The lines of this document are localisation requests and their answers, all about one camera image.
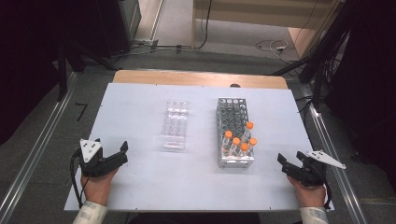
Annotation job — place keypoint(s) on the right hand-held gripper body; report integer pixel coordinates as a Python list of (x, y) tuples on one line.
[(311, 174)]

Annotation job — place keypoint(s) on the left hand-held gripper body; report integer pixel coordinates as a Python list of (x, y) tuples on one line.
[(90, 149)]

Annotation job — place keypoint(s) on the clear acrylic tube rack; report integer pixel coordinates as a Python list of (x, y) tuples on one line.
[(175, 124)]

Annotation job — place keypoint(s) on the metal tube rack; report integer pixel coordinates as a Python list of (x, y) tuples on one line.
[(232, 115)]

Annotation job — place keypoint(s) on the person's right hand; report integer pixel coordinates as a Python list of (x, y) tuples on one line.
[(308, 194)]

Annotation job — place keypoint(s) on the person's left hand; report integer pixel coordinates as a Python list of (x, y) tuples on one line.
[(98, 188)]

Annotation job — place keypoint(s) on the black metal stand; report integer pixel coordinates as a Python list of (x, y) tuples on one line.
[(62, 74)]

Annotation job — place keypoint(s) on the wooden table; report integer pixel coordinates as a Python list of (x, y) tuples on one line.
[(186, 77)]

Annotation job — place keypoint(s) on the black curtain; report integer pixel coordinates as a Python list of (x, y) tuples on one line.
[(370, 77)]

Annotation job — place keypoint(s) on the grey power strip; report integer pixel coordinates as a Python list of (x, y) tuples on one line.
[(146, 42)]

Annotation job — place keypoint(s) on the dark cabinet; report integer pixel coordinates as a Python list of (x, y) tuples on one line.
[(124, 25)]

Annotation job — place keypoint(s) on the light wooden cabinet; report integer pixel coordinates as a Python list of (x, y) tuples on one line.
[(249, 12)]

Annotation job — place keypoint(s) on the aluminium floor rail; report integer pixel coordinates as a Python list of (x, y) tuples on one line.
[(351, 202), (46, 127)]

